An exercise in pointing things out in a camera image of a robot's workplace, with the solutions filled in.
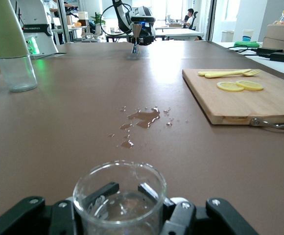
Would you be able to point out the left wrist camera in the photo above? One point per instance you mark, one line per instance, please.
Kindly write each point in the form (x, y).
(147, 19)

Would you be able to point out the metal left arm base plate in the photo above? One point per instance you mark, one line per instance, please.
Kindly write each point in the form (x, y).
(58, 54)

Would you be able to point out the standing person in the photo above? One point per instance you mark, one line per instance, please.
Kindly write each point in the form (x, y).
(53, 9)

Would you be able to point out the steel hourglass jigger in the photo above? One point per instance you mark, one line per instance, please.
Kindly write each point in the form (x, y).
(137, 30)

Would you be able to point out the white bin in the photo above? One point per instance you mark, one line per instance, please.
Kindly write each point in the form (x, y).
(227, 36)

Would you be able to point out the potted plant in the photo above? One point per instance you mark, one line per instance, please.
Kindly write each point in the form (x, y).
(98, 18)

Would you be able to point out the black office chair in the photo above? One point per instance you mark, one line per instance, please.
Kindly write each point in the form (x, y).
(196, 22)

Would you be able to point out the cardboard box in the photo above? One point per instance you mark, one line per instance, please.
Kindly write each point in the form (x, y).
(282, 33)
(274, 45)

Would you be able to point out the seated person white shirt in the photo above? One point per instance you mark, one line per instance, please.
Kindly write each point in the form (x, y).
(189, 20)

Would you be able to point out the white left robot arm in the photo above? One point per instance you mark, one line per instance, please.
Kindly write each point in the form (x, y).
(38, 36)

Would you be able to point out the green sleeved glass bottle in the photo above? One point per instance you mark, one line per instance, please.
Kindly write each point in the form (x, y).
(7, 36)

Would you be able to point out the brown table cover sheet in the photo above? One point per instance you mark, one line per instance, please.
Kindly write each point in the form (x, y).
(58, 134)

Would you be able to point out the lemon slice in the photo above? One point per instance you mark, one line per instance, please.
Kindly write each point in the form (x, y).
(229, 86)
(252, 85)

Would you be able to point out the wooden cutting board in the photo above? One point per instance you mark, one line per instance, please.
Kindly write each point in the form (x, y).
(254, 105)

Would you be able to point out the green cloth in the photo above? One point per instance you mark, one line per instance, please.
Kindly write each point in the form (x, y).
(247, 44)

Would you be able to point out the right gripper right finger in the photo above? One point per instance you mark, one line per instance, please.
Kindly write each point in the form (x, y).
(220, 215)

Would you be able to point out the white office desk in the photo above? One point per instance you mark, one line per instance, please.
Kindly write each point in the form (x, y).
(178, 31)

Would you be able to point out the white paper cup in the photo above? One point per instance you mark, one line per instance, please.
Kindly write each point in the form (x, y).
(248, 34)

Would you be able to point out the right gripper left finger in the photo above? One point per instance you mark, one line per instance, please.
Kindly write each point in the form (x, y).
(29, 215)

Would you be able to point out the small clear glass cup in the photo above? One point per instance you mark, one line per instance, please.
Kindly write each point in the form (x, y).
(120, 227)

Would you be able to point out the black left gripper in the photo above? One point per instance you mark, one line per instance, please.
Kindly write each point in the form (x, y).
(149, 30)

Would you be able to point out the liquid spill puddle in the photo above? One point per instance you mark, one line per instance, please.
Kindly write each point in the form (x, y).
(147, 117)

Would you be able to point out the yellow plastic fork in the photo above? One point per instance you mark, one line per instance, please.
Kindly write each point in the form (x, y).
(220, 75)

